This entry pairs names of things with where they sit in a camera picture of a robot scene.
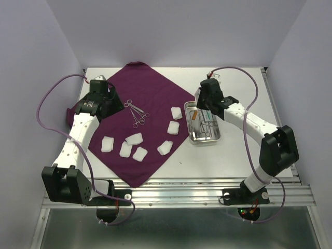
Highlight scalpel with orange cover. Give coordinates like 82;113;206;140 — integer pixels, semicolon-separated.
191;110;198;121

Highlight suture packet white green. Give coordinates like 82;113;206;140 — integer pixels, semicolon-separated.
201;110;213;122

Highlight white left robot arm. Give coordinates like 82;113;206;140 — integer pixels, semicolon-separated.
41;75;124;205

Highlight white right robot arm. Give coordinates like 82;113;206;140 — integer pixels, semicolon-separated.
196;79;299;202

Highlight surgical scissors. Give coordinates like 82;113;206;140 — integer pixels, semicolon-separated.
124;100;144;113

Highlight steel tray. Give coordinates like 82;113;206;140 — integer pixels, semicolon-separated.
184;101;221;144

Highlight gauze pad top right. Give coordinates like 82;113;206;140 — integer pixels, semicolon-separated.
171;107;183;120

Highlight gauze pad middle right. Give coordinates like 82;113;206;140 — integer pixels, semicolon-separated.
167;121;179;135

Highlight gauze pad far left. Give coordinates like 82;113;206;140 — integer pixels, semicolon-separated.
101;136;114;153

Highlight gauze pad centre large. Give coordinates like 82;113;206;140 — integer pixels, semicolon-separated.
125;132;143;146

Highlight purple cloth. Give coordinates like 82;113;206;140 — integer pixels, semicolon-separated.
66;61;195;188

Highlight gauze pad lower left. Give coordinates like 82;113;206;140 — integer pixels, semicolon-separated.
119;141;132;158

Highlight gauze pad bottom right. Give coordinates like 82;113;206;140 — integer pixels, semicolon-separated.
157;141;173;156

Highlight gauze pad bottom centre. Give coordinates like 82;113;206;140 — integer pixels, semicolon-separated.
132;147;148;162

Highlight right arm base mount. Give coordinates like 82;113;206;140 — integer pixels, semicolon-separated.
218;182;270;222

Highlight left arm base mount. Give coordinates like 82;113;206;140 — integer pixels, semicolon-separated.
85;179;135;226

